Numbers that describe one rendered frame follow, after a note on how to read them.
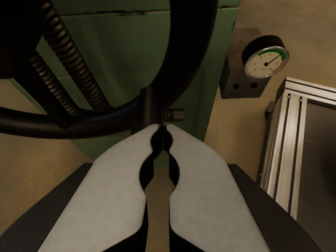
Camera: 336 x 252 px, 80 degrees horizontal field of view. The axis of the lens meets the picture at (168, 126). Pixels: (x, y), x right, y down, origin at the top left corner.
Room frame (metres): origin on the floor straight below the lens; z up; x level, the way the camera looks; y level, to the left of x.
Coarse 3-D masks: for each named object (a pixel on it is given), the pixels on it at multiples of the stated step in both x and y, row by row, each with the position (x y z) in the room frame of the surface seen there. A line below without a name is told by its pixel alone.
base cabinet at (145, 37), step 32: (96, 32) 0.30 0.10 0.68; (128, 32) 0.30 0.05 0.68; (160, 32) 0.30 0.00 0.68; (224, 32) 0.29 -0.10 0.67; (96, 64) 0.30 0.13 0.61; (128, 64) 0.30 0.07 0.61; (160, 64) 0.30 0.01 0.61; (128, 96) 0.30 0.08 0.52; (192, 96) 0.29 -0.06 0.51; (192, 128) 0.29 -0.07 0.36; (160, 160) 0.30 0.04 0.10
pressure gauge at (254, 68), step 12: (264, 36) 0.25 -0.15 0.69; (276, 36) 0.25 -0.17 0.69; (252, 48) 0.24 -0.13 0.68; (264, 48) 0.23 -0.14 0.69; (276, 48) 0.22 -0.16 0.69; (252, 60) 0.23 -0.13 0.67; (264, 60) 0.23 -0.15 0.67; (276, 60) 0.23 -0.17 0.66; (252, 72) 0.23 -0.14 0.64; (264, 72) 0.23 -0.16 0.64; (276, 72) 0.22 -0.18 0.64
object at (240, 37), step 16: (240, 32) 0.36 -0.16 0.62; (256, 32) 0.35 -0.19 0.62; (240, 48) 0.31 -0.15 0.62; (224, 64) 0.29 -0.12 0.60; (240, 64) 0.27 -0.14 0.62; (224, 80) 0.27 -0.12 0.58; (240, 80) 0.25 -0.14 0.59; (256, 80) 0.25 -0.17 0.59; (224, 96) 0.26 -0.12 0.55; (240, 96) 0.25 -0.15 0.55; (256, 96) 0.25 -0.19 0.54
